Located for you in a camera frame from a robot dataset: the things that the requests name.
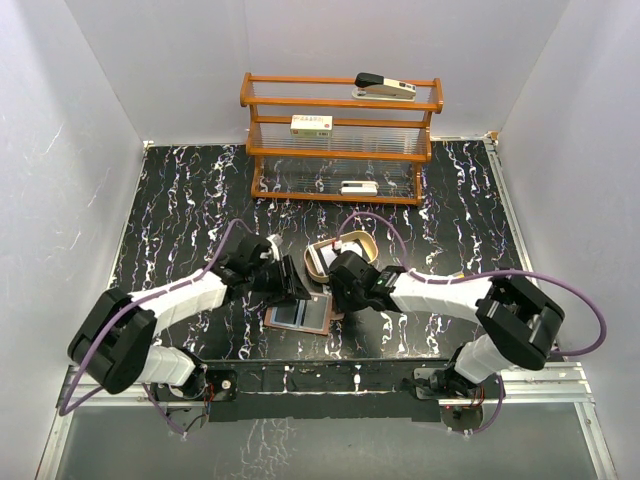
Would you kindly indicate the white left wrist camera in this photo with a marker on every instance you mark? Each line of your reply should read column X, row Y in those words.
column 275, row 242

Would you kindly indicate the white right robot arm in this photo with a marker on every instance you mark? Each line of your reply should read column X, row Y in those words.
column 520, row 321

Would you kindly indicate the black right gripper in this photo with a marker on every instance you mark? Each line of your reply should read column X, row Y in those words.
column 341, row 303

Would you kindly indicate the grey credit card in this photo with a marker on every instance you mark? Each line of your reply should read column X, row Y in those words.
column 285, row 314
column 316, row 312

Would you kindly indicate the orange wooden shelf rack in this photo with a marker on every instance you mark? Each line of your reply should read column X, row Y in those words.
column 388, row 142

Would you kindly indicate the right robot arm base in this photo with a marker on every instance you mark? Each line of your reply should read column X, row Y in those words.
column 426, row 383

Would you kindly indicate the pink leather card holder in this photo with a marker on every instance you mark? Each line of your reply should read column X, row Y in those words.
column 333, row 315

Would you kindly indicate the black and white stapler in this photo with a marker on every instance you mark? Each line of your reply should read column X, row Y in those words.
column 369, row 86

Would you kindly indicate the stack of credit cards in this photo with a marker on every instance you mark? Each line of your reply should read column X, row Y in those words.
column 323, row 256

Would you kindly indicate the small white stapler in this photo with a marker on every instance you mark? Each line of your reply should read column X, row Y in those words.
column 364, row 188

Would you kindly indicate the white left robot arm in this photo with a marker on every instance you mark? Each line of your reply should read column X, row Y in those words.
column 115, row 344

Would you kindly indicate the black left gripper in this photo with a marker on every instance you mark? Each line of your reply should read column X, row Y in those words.
column 288, row 286

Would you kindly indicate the beige wooden tray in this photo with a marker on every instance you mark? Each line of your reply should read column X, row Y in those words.
column 368, row 244

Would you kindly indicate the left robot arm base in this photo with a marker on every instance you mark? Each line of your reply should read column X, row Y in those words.
column 204, row 386

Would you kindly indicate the white staples box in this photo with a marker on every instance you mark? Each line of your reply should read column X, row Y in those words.
column 313, row 126

